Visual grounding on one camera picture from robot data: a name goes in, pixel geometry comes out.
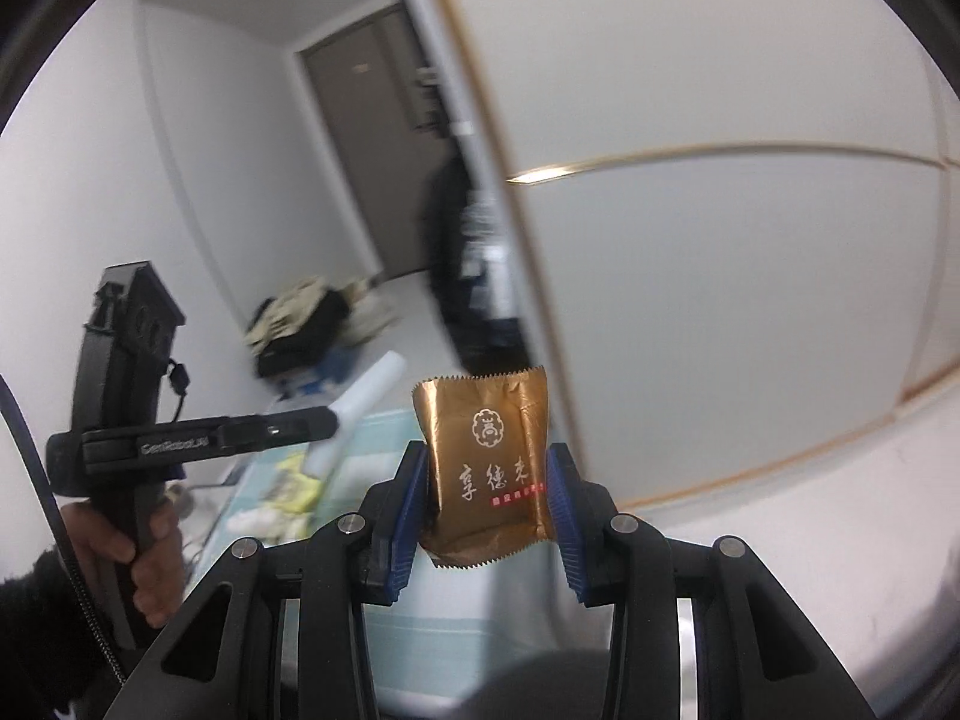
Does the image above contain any long black cable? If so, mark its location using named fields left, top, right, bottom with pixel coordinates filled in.
left=0, top=379, right=128, bottom=688

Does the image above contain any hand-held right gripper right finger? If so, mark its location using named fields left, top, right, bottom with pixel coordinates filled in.
left=544, top=445, right=856, bottom=720

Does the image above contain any short black cable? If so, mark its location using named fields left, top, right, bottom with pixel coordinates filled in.
left=165, top=358, right=191, bottom=422

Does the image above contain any beige bag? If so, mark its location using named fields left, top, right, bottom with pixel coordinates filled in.
left=349, top=276, right=400, bottom=347

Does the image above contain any white wardrobe with gold trim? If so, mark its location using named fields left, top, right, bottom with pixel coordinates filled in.
left=375, top=0, right=960, bottom=515

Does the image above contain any yellow clear bread packet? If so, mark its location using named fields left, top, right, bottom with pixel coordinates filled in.
left=261, top=453, right=325, bottom=516

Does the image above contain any white crumpled paper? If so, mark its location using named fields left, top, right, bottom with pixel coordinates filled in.
left=231, top=508, right=284, bottom=542

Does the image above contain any black hanging jacket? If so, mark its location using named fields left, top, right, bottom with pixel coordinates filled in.
left=416, top=146, right=538, bottom=377

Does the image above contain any white paper roll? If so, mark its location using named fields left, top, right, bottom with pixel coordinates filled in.
left=306, top=350, right=407, bottom=482

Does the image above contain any gold foil snack wrapper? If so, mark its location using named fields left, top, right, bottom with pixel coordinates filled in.
left=411, top=364, right=557, bottom=569

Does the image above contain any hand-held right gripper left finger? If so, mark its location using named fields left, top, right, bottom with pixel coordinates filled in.
left=101, top=441, right=436, bottom=720

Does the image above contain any black backpack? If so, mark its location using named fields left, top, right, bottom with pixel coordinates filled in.
left=244, top=277, right=355, bottom=380

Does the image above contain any light blue checked tablecloth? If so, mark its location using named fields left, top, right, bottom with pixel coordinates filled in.
left=187, top=406, right=608, bottom=720

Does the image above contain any person's left hand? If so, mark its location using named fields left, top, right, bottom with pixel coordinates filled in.
left=58, top=499, right=187, bottom=628

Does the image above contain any person's left forearm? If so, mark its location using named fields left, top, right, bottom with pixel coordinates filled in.
left=0, top=547, right=113, bottom=720

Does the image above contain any silver grey garment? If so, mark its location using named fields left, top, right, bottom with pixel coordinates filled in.
left=456, top=186, right=512, bottom=317

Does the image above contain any brown door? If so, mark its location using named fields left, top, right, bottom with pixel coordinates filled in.
left=295, top=3, right=445, bottom=280

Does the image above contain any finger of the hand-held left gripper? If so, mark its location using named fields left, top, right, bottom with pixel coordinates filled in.
left=217, top=406, right=337, bottom=455

